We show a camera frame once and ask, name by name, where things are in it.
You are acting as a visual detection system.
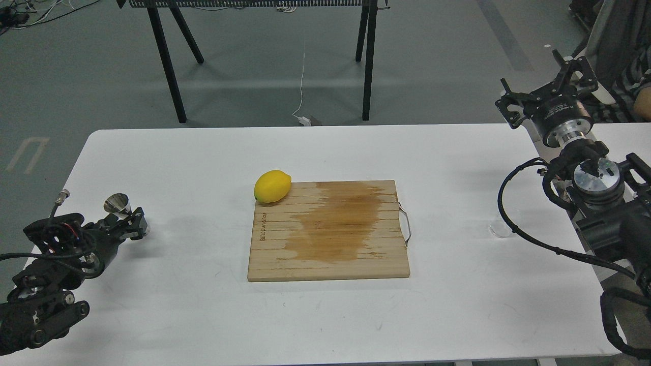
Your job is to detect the white cable with plug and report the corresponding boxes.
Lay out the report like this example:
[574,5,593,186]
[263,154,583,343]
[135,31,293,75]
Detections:
[292,40,312,126]

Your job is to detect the clear glass cup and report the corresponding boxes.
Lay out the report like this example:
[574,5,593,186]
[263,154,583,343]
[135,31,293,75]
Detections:
[489,211,515,239]

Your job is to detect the steel double jigger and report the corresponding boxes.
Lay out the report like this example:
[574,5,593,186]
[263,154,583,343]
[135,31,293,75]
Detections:
[104,194,133,218]

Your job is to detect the yellow lemon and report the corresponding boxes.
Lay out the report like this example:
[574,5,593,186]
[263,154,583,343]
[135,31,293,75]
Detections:
[254,170,291,203]

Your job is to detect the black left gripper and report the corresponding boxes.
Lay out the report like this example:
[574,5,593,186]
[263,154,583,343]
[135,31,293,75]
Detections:
[23,207,149,278]

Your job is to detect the wooden cutting board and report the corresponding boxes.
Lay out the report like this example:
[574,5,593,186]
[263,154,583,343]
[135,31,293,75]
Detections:
[247,180,410,282]

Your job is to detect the person in striped shirt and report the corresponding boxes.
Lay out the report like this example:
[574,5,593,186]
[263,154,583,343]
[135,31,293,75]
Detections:
[584,1,650,123]

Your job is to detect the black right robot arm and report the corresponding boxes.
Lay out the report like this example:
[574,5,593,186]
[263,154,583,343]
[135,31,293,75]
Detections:
[495,49,650,360]

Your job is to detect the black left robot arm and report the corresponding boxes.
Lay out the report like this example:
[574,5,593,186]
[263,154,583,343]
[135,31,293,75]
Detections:
[1,190,149,355]

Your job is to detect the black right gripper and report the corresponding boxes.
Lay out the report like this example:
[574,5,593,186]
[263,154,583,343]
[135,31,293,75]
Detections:
[495,49,599,148]

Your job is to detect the black metal table frame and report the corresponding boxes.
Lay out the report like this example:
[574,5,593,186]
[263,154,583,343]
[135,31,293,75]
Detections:
[116,1,390,124]

